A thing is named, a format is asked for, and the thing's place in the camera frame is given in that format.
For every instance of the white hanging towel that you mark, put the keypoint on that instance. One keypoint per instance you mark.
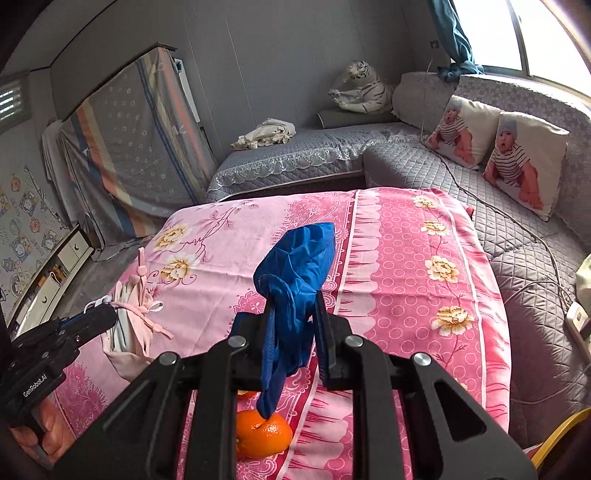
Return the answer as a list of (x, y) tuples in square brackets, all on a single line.
[(53, 157)]

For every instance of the wall vent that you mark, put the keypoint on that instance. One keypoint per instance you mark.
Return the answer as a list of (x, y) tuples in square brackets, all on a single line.
[(11, 104)]

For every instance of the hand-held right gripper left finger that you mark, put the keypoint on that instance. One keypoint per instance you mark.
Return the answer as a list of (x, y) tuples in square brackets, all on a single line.
[(244, 344)]

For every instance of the narrow blue curtain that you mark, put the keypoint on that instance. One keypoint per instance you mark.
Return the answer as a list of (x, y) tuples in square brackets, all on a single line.
[(455, 37)]

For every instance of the window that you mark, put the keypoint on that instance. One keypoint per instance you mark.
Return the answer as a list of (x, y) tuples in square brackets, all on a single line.
[(531, 37)]

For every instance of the striped mattress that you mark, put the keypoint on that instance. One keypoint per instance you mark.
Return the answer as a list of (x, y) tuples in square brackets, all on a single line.
[(134, 138)]

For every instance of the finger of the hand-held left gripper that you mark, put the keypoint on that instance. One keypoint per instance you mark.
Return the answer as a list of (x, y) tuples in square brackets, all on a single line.
[(46, 334), (99, 318)]

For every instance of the white power strip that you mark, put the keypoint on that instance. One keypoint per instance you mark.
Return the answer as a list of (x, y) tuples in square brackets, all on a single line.
[(577, 323)]

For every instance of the baby print pillow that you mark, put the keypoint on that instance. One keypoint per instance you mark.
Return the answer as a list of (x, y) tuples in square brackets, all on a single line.
[(521, 166), (461, 129)]

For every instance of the yellow trash bin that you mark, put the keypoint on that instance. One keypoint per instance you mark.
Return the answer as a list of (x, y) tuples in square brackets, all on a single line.
[(561, 431)]

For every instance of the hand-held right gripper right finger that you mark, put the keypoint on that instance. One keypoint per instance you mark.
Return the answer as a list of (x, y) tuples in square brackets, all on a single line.
[(337, 350)]

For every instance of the orange tangerine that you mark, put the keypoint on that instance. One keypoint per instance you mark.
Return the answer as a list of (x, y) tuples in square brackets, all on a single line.
[(263, 436)]

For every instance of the white tiger plush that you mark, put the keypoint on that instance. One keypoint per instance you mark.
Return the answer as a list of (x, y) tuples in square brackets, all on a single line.
[(364, 92)]

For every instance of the pink floral tablecloth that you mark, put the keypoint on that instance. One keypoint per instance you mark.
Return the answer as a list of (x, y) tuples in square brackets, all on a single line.
[(392, 277)]

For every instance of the green cloth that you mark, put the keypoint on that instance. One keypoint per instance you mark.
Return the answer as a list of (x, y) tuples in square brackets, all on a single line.
[(585, 277)]

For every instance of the crumpled white cloth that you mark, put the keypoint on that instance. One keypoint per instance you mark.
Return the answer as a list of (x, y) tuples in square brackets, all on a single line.
[(265, 134)]

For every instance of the grey quilted sofa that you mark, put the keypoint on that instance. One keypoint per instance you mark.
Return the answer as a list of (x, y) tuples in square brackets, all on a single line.
[(531, 277)]

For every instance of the white panel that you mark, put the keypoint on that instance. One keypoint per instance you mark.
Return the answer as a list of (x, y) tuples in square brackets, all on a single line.
[(187, 87)]

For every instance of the grey cushion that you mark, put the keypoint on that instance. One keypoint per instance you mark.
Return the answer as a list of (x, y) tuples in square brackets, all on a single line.
[(332, 119)]

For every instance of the blue cloth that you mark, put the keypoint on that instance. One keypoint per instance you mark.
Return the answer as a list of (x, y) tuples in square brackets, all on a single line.
[(295, 267)]

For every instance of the cartoon wall sticker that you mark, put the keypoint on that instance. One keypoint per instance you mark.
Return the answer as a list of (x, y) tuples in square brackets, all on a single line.
[(23, 221)]

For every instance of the white cabinet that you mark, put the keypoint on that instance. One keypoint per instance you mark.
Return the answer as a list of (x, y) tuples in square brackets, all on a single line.
[(60, 263)]

